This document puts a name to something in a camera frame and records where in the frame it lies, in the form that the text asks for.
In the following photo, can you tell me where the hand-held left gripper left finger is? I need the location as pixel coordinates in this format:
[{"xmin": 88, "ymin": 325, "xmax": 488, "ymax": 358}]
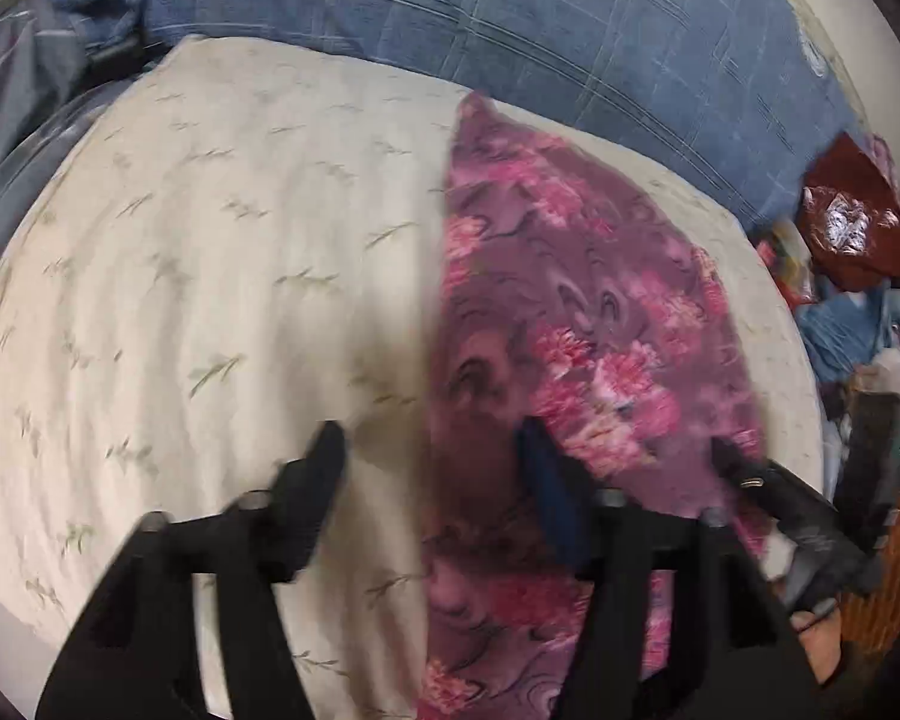
[{"xmin": 36, "ymin": 420, "xmax": 347, "ymax": 720}]

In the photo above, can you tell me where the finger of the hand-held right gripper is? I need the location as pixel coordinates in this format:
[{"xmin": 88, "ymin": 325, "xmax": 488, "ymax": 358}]
[{"xmin": 709, "ymin": 435, "xmax": 785, "ymax": 515}]

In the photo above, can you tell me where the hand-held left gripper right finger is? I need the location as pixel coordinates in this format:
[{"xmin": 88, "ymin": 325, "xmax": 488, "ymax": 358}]
[{"xmin": 516, "ymin": 418, "xmax": 818, "ymax": 720}]

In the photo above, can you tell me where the purple floral garment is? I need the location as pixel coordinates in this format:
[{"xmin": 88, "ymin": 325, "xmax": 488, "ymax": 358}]
[{"xmin": 416, "ymin": 90, "xmax": 779, "ymax": 720}]

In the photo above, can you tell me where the person's right hand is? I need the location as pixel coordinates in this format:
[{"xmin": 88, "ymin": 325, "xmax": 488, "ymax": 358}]
[{"xmin": 787, "ymin": 600, "xmax": 845, "ymax": 685}]

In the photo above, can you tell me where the blue denim cloth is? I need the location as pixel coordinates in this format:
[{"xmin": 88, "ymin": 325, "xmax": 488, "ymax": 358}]
[{"xmin": 793, "ymin": 289, "xmax": 900, "ymax": 392}]

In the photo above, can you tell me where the colourful crumpled cloth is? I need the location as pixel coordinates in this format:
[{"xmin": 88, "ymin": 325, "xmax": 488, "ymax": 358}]
[{"xmin": 748, "ymin": 216, "xmax": 822, "ymax": 310}]

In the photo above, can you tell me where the cream leaf-print pillow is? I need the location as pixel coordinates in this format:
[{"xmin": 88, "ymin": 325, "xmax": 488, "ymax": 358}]
[{"xmin": 0, "ymin": 34, "xmax": 827, "ymax": 720}]

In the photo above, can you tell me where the dark red plastic bag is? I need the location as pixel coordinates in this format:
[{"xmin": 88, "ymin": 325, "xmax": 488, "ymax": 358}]
[{"xmin": 795, "ymin": 131, "xmax": 900, "ymax": 295}]

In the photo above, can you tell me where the blue plaid quilt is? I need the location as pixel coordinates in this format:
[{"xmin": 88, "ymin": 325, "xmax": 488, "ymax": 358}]
[{"xmin": 45, "ymin": 0, "xmax": 880, "ymax": 235}]

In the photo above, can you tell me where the grey star-print sheet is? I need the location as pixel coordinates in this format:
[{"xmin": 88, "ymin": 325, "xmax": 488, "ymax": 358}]
[{"xmin": 0, "ymin": 0, "xmax": 162, "ymax": 200}]

